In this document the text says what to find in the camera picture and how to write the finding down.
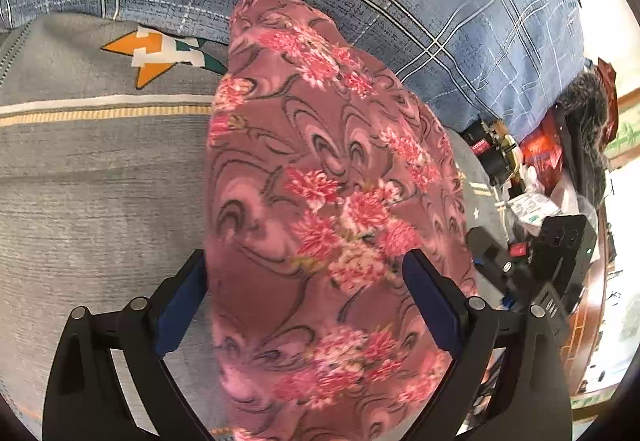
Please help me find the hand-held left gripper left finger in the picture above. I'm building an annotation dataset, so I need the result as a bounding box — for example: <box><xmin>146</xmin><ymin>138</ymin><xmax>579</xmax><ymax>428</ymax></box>
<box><xmin>42</xmin><ymin>248</ymin><xmax>216</xmax><ymax>441</ymax></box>

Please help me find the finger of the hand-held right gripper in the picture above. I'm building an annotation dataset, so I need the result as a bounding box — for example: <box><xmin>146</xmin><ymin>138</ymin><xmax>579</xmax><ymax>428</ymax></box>
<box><xmin>466</xmin><ymin>226</ymin><xmax>507</xmax><ymax>274</ymax></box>

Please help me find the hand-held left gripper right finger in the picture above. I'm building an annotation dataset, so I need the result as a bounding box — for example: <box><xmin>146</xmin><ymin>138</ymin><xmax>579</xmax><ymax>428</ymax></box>
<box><xmin>400</xmin><ymin>248</ymin><xmax>573</xmax><ymax>441</ymax></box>

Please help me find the pink floral garment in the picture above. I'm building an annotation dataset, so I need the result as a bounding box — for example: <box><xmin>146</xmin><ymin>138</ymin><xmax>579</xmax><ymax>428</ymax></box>
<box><xmin>202</xmin><ymin>0</ymin><xmax>481</xmax><ymax>441</ymax></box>

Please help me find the white plastic bag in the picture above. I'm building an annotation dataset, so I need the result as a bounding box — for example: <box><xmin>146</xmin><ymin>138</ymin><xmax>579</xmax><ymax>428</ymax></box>
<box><xmin>504</xmin><ymin>171</ymin><xmax>597</xmax><ymax>233</ymax></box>

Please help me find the brown wooden furniture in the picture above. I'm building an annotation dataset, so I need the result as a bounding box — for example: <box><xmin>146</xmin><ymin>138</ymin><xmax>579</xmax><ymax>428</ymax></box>
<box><xmin>560</xmin><ymin>241</ymin><xmax>613</xmax><ymax>397</ymax></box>

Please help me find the black box with red label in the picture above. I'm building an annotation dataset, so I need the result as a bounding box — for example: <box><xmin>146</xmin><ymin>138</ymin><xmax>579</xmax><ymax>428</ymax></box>
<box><xmin>460</xmin><ymin>120</ymin><xmax>507</xmax><ymax>183</ymax></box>

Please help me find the red plastic bag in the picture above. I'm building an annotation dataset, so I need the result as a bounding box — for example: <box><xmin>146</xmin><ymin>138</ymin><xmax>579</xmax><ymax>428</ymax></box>
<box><xmin>520</xmin><ymin>114</ymin><xmax>566</xmax><ymax>190</ymax></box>

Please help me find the black fur coat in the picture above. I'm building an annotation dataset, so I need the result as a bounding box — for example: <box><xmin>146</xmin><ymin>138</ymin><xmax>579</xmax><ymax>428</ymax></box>
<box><xmin>552</xmin><ymin>71</ymin><xmax>614</xmax><ymax>211</ymax></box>

